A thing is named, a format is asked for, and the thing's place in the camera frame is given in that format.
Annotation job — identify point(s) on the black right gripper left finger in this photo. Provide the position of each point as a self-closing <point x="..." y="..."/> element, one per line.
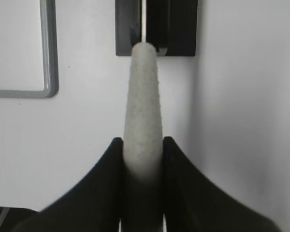
<point x="92" y="205"/>

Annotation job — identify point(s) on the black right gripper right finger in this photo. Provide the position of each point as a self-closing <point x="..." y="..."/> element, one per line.
<point x="192" y="203"/>

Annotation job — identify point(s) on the white handled knife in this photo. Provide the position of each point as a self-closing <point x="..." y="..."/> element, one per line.
<point x="142" y="142"/>

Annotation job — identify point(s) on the white deer cutting board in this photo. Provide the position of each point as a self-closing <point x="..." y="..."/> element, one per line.
<point x="28" y="49"/>

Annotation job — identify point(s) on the black knife stand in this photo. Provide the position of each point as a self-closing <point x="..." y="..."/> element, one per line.
<point x="170" y="26"/>

